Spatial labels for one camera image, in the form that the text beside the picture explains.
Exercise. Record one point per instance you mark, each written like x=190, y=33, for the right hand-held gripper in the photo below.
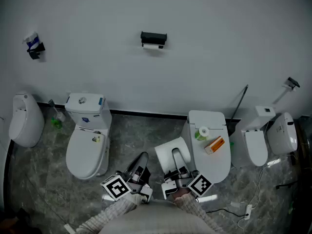
x=200, y=185

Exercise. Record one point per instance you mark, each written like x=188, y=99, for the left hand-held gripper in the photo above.
x=115, y=188

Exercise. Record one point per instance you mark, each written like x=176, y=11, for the white toilet paper roll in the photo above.
x=164, y=153

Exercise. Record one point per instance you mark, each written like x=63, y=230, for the person's right forearm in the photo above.
x=192, y=208

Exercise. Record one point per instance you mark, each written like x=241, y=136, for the person's left forearm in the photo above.
x=117, y=211

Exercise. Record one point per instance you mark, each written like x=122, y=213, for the white flat-lid smart toilet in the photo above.
x=214, y=162

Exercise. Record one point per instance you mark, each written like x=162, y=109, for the white two-piece toilet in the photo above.
x=84, y=155

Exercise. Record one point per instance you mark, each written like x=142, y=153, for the white toilet with box tank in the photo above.
x=254, y=145

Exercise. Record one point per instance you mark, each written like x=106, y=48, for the toilet brush with holder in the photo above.
x=58, y=114

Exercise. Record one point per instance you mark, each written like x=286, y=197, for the white rounded smart toilet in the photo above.
x=282, y=134

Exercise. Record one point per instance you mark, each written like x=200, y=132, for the black wall paper holder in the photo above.
x=153, y=36

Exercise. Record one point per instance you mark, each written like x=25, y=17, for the green roll with white core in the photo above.
x=202, y=133

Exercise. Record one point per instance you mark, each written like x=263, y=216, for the orange and white box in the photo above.
x=214, y=145

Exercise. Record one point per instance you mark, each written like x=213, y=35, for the small green object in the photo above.
x=231, y=144

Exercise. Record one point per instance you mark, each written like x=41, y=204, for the person's torso in knit sweater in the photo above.
x=156, y=219

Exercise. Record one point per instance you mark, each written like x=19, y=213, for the black rod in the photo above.
x=240, y=103

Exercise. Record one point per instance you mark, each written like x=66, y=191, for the chrome flush button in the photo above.
x=82, y=100

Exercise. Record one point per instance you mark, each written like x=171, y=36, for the white power strip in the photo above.
x=248, y=212

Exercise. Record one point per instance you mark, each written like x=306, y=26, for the green bottle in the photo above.
x=56, y=123

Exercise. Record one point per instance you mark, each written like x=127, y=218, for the black floor stand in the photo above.
x=286, y=186

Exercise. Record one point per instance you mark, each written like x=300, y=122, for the blue and white tissue pack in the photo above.
x=31, y=39

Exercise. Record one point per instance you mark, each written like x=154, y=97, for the black wall shelf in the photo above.
x=293, y=82

